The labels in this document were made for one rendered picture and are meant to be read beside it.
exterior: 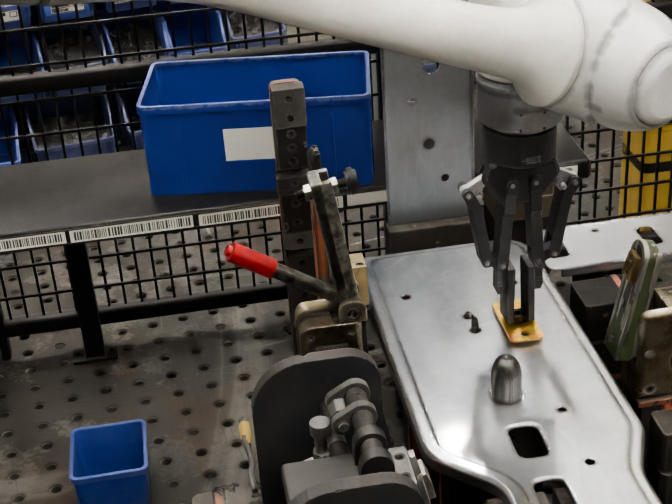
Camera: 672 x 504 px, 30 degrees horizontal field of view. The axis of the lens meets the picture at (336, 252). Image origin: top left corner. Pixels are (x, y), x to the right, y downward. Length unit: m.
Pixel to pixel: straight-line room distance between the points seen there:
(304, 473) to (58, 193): 0.86
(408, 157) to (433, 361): 0.33
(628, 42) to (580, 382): 0.42
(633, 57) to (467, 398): 0.43
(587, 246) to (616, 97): 0.54
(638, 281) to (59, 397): 0.93
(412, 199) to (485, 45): 0.59
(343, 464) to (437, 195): 0.70
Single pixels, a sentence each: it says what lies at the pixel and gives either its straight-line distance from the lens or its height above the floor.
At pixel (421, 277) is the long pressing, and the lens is 1.52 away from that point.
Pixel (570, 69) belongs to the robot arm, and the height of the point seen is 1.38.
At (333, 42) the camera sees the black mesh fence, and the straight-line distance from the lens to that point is 1.82.
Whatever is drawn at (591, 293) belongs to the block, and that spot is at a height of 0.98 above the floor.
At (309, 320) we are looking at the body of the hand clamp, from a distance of 1.35.
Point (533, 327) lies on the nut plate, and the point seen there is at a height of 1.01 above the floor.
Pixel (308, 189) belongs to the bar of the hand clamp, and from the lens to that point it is 1.28.
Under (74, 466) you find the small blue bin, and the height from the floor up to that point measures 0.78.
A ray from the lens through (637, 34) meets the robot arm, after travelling 1.07.
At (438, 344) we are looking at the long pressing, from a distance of 1.40.
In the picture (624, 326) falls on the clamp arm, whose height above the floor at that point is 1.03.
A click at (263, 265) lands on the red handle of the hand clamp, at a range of 1.31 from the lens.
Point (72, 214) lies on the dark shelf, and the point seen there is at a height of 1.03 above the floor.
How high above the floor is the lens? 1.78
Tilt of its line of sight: 29 degrees down
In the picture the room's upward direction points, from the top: 4 degrees counter-clockwise
